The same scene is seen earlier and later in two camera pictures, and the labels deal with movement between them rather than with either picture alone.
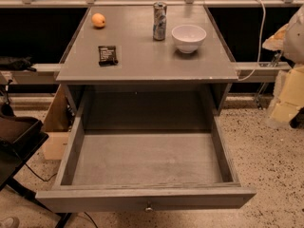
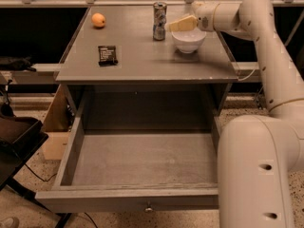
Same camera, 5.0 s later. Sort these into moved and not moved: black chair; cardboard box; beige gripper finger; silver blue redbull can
Moved: beige gripper finger
Not moved: silver blue redbull can; black chair; cardboard box
